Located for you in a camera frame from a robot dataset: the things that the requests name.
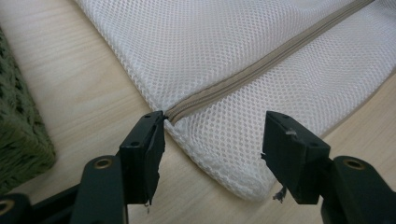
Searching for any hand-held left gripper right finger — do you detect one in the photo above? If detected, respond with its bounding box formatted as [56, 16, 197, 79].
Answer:
[261, 110, 332, 205]

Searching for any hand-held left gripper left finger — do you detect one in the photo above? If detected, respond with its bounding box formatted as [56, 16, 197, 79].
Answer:
[119, 110, 166, 206]

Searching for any green woven basket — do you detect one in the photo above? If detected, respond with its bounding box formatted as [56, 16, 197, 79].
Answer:
[0, 27, 57, 195]

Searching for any white mesh laundry bag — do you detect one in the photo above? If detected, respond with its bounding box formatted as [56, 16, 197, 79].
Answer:
[74, 0, 396, 202]

